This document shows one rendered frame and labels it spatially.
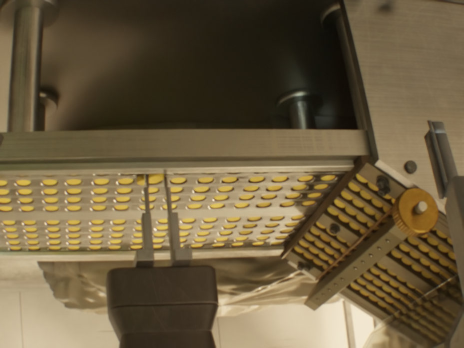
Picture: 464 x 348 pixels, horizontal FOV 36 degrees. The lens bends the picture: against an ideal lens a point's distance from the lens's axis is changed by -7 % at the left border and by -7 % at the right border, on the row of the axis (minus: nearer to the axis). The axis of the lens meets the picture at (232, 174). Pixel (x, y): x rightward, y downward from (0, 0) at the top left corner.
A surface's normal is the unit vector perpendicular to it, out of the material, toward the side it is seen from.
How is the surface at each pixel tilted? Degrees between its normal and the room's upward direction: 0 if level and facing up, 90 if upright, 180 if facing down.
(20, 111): 90
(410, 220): 90
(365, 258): 38
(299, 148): 90
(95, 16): 0
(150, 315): 87
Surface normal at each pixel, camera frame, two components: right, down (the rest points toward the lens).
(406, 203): 0.20, -0.40
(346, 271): -0.52, 0.73
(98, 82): 0.11, 0.92
